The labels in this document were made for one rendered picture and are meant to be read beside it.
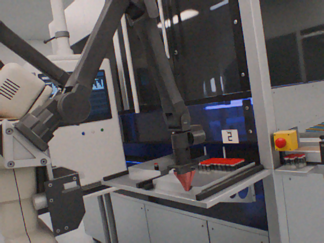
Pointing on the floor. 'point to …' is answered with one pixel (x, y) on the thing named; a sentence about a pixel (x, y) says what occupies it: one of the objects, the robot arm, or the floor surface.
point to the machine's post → (264, 118)
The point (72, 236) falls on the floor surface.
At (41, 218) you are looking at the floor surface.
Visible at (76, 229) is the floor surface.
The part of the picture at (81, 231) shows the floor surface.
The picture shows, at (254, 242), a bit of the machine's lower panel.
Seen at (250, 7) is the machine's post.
